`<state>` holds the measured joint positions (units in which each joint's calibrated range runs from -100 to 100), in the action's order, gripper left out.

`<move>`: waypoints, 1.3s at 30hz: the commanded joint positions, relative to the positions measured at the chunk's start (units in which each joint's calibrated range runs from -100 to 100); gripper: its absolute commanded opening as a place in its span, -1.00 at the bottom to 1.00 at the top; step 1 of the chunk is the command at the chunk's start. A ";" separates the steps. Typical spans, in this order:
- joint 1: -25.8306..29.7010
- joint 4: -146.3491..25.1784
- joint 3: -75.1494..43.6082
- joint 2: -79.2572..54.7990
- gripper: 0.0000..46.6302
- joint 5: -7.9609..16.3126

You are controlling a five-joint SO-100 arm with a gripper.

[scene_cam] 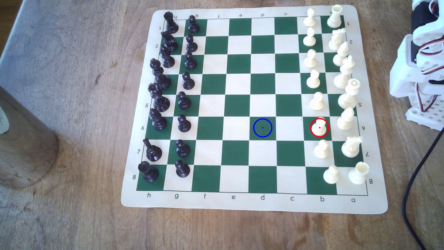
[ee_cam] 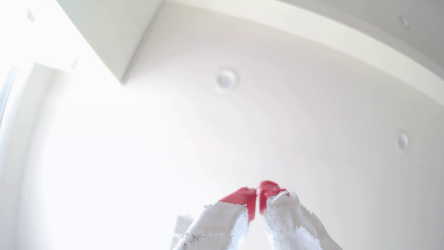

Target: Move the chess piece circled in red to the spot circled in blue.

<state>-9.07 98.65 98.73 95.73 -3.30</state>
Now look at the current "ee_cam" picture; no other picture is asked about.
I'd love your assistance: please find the red taped gripper finger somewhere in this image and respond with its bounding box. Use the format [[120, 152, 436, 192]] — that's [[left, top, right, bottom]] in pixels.
[[259, 180, 345, 250], [173, 187, 259, 250]]

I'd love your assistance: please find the white slatted air vent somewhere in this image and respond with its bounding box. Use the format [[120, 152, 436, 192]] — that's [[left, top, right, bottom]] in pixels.
[[169, 214, 195, 250]]

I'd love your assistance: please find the round recessed ceiling light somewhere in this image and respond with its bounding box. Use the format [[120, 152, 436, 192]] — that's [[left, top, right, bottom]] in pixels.
[[395, 130, 411, 152], [215, 67, 240, 91]]

